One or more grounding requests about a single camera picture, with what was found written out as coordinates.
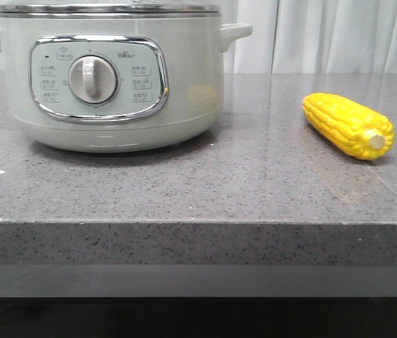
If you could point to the yellow corn cob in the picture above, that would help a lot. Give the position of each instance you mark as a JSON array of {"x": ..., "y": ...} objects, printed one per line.
[{"x": 355, "y": 129}]

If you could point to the glass pot lid steel rim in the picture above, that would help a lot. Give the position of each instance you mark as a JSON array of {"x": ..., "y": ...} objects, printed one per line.
[{"x": 108, "y": 7}]

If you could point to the pale green electric cooking pot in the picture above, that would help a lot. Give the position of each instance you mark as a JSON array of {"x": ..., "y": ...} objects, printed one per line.
[{"x": 111, "y": 93}]

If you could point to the white curtain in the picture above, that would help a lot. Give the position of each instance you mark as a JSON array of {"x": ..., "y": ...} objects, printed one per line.
[{"x": 248, "y": 36}]

